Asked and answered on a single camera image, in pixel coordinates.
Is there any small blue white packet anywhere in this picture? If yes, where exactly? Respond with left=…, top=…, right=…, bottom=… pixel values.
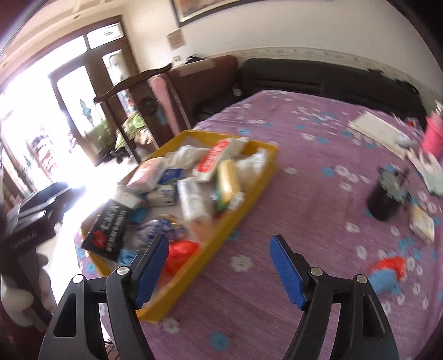
left=157, top=168, right=185, bottom=205

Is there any wooden framed glass door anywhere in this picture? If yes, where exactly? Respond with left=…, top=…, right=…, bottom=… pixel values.
left=21, top=14, right=146, bottom=167

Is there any pink thermos with knitted sleeve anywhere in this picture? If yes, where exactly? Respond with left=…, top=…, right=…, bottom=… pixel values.
left=420, top=106, right=443, bottom=155

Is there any brown sofa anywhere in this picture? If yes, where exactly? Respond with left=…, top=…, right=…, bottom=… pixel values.
left=168, top=55, right=243, bottom=128

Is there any framed wall picture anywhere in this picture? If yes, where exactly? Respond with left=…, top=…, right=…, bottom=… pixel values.
left=169, top=0, right=264, bottom=28

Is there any cream tissue pack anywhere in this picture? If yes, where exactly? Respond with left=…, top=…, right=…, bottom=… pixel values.
left=410, top=206, right=436, bottom=243

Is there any green cuffed knitted glove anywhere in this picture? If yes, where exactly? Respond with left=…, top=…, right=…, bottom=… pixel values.
left=424, top=161, right=443, bottom=196

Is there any clear plastic bag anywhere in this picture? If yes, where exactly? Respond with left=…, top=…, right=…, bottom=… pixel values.
left=239, top=149, right=268, bottom=188

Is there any yellow plastic tray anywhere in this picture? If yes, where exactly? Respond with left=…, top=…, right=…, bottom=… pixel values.
left=81, top=130, right=279, bottom=322

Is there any blue white plastic bag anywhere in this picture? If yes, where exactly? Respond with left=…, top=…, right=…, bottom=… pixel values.
left=136, top=215, right=187, bottom=250

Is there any black jar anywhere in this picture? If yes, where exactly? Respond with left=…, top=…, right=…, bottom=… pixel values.
left=367, top=166, right=411, bottom=221

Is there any dark wooden chair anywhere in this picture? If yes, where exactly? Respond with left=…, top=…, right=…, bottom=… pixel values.
left=93, top=63, right=174, bottom=163

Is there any green printed cushion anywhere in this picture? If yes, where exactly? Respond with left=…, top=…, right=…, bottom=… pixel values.
left=116, top=112, right=153, bottom=149

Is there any black sofa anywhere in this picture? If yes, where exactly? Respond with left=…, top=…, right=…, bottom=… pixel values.
left=201, top=58, right=428, bottom=122

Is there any pink tissue packet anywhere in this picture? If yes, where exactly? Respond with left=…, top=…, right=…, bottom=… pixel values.
left=126, top=157, right=165, bottom=194

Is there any pink cushion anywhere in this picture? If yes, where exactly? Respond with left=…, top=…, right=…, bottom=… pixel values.
left=150, top=74, right=184, bottom=137

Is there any person's left hand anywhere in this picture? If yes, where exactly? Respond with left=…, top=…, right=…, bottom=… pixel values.
left=0, top=254, right=58, bottom=326

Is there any blue cloth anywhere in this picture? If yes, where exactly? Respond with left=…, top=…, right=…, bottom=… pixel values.
left=369, top=270, right=404, bottom=295

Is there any yellow noodle packet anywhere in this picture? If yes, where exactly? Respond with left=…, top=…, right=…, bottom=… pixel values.
left=216, top=160, right=242, bottom=205

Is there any red white packet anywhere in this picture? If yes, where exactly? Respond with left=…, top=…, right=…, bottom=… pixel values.
left=193, top=138, right=250, bottom=182

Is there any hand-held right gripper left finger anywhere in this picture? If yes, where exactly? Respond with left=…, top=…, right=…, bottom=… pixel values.
left=36, top=234, right=170, bottom=360

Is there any black printed packet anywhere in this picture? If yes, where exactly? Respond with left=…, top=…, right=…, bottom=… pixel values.
left=82, top=200, right=135, bottom=262

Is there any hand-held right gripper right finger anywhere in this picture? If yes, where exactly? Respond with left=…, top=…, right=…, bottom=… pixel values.
left=269, top=234, right=397, bottom=360

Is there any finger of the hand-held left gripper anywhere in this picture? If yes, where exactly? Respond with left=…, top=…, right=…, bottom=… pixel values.
left=20, top=183, right=83, bottom=212
left=7, top=204, right=71, bottom=231

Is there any purple floral tablecloth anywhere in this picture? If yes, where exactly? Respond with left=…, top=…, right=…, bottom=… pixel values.
left=74, top=89, right=443, bottom=360

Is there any small wall frame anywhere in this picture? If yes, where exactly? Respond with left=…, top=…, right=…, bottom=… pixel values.
left=167, top=29, right=185, bottom=51

